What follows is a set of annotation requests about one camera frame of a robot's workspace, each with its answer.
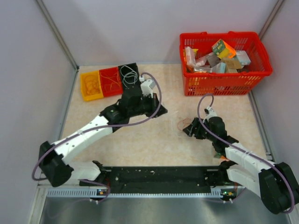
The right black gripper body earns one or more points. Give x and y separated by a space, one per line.
202 132

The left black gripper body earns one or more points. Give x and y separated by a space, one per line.
147 106

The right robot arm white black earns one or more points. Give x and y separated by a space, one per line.
274 183

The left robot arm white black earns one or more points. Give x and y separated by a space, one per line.
54 158

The black plastic bin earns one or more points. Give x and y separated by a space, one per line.
129 75

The green orange carton on table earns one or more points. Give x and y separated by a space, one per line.
220 157

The red plastic bin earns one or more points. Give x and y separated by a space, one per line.
110 82

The yellow plastic bin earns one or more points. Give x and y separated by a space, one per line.
90 86

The red shopping basket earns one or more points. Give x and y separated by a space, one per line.
198 84

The pink white packet in basket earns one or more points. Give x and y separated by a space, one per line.
190 56

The brown cardboard box in basket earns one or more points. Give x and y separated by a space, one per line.
232 65

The green yellow carton in basket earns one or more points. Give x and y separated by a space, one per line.
223 50

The light blue box in basket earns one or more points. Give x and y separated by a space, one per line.
243 57

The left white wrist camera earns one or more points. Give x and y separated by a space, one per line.
147 86

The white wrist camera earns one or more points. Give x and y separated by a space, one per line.
210 112
147 86

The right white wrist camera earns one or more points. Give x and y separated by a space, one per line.
210 112

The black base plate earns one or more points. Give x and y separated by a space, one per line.
168 180

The grey slotted cable duct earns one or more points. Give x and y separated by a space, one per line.
95 193

